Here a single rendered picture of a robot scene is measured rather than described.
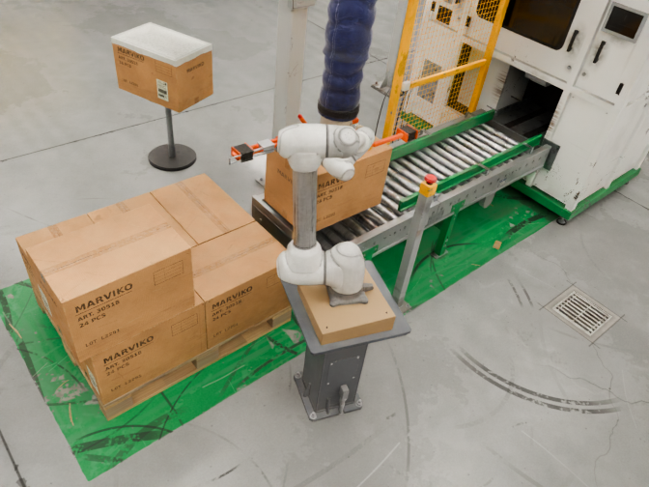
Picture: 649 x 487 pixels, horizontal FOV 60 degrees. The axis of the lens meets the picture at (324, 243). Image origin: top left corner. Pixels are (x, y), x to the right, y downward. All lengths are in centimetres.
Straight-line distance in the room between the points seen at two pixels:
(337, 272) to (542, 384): 172
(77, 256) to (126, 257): 21
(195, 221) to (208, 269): 42
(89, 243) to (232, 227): 95
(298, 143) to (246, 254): 119
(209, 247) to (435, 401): 156
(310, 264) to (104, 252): 93
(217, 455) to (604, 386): 233
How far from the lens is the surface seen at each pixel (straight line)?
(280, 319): 352
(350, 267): 247
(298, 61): 413
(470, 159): 438
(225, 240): 331
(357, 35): 284
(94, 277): 260
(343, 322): 253
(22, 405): 345
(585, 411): 375
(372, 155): 319
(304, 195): 230
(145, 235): 277
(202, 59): 443
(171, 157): 497
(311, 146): 218
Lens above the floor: 273
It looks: 41 degrees down
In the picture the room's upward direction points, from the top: 8 degrees clockwise
